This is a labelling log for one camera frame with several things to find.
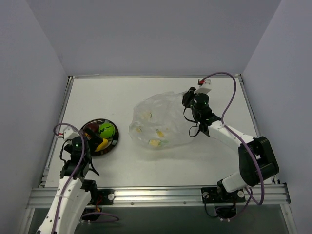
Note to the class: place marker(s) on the clear plastic bag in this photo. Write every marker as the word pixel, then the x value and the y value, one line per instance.
pixel 158 122

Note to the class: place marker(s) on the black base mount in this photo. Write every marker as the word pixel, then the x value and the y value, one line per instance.
pixel 102 197
pixel 217 195

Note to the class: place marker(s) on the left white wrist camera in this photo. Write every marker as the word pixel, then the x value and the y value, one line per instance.
pixel 68 133

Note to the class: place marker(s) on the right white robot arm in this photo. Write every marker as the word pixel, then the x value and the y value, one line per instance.
pixel 256 158

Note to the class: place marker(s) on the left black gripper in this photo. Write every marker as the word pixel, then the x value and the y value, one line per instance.
pixel 93 137

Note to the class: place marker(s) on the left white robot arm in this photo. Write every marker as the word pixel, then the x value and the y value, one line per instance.
pixel 74 191

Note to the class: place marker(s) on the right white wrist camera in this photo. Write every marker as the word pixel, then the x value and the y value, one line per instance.
pixel 204 86

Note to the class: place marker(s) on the yellow fake lemon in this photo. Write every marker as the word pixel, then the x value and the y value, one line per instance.
pixel 102 146

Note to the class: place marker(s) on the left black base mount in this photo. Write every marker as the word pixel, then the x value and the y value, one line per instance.
pixel 102 197

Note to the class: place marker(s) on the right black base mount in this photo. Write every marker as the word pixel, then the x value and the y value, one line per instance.
pixel 217 195

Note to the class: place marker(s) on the green fake lime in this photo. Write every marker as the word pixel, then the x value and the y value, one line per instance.
pixel 106 130

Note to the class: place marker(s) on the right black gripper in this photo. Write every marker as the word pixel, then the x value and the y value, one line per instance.
pixel 187 98

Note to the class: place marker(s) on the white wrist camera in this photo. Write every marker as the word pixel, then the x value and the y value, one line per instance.
pixel 68 133
pixel 204 86

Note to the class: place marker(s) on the dark red fake fruit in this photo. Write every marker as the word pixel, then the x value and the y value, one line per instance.
pixel 92 126

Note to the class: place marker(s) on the aluminium front rail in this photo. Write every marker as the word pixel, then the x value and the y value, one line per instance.
pixel 275 194

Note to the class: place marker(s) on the round plate with dark rim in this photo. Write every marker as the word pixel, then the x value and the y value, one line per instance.
pixel 94 139

